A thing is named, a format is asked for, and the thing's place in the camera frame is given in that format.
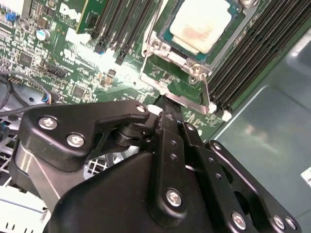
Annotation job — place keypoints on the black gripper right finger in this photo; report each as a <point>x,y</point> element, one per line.
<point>218,184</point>

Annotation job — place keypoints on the metal socket cover frame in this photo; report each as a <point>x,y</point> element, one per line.
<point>205,97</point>

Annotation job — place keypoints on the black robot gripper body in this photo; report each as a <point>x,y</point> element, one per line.
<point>109,194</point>

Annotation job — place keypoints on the square CPU chip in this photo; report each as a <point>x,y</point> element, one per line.
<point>201,26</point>

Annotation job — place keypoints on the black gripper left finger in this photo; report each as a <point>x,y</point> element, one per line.
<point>73,116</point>

